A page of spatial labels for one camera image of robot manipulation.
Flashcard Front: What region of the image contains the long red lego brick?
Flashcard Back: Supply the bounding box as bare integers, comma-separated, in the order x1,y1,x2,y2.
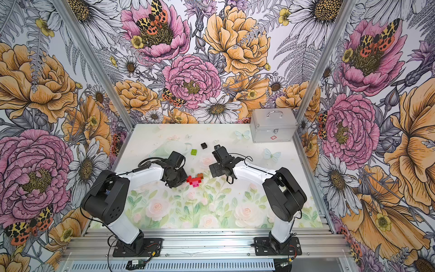
193,177,202,184

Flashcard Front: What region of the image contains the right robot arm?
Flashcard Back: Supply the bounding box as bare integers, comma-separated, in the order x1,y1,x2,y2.
209,145,308,256

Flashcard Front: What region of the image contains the aluminium front rail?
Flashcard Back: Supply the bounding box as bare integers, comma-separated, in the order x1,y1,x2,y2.
63,228,351,260

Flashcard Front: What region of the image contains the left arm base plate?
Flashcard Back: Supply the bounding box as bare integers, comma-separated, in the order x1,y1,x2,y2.
112,238,163,258

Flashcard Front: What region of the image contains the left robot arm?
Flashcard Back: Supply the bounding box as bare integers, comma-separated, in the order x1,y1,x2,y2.
80,151,188,257

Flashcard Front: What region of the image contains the silver metal case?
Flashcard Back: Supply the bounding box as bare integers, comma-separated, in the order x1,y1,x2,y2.
250,108,297,143

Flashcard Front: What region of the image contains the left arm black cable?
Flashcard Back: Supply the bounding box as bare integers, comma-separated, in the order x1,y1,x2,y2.
137,157,171,169

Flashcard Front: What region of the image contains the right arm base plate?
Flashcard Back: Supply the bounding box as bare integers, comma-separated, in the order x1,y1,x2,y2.
250,236,302,257

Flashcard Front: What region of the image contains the small red lego brick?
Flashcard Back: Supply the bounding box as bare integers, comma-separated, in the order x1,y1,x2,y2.
187,176,194,185

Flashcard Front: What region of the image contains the small green circuit board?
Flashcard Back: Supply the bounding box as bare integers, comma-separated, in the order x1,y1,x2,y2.
125,260,144,271

